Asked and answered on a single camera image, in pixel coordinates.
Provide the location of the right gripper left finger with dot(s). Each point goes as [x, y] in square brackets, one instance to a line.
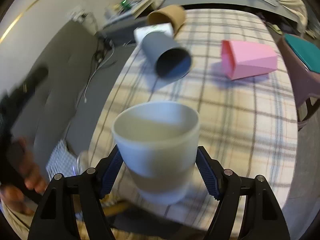
[55, 215]

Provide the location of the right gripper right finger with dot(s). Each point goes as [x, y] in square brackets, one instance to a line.
[263, 217]

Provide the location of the white plastic cup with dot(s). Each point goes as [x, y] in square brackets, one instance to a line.
[158, 143]

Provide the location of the pink angular cup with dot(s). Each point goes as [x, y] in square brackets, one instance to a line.
[242, 59]

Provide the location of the grey blue plastic cup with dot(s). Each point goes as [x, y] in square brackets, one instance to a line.
[169, 60]

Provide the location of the white green printed cup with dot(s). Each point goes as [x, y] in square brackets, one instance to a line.
[141, 32]

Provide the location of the brown paper cup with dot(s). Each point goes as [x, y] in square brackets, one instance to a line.
[173, 14]

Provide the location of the person's left hand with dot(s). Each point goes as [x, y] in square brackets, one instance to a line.
[11, 196]

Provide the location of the checkered blue cloth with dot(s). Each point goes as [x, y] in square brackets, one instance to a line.
[61, 161]

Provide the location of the plaid tablecloth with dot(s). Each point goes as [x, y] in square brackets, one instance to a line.
[248, 125]

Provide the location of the purple stool teal cushion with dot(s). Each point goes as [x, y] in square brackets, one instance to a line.
[305, 83]

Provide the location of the white bedside table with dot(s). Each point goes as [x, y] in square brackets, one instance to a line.
[134, 9]

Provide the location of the green can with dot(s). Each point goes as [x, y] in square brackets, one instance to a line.
[124, 3]

